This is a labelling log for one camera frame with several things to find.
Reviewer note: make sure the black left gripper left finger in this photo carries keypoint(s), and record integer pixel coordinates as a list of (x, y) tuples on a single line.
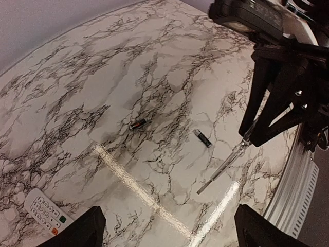
[(87, 230)]

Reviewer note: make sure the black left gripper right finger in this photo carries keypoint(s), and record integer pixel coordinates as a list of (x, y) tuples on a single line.
[(254, 230)]

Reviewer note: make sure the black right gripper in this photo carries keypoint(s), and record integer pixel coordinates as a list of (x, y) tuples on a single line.
[(289, 87)]

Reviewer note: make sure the white remote control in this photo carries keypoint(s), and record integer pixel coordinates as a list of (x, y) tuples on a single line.
[(46, 213)]

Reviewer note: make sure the clear handled screwdriver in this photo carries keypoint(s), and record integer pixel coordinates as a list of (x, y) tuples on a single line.
[(237, 152)]

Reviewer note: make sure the AAA battery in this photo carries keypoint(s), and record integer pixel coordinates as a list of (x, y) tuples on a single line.
[(202, 138), (139, 123)]

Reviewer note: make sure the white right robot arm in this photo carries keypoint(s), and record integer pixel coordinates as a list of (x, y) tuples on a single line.
[(304, 22)]

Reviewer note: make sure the aluminium front rail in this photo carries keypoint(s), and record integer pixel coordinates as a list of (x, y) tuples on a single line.
[(289, 206)]

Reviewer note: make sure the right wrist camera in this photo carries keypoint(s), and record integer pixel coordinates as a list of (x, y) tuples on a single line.
[(247, 16)]

